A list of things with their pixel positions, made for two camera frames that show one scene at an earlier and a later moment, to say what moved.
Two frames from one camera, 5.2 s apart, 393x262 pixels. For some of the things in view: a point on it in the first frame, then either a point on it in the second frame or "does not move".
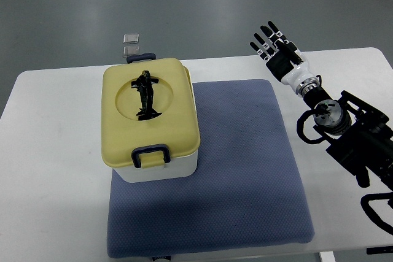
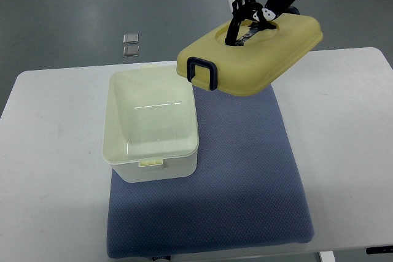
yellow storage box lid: x=149 y=113 to x=249 y=68
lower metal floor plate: x=129 y=50 does not move
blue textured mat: x=249 y=189 does not move
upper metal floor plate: x=131 y=38 does not move
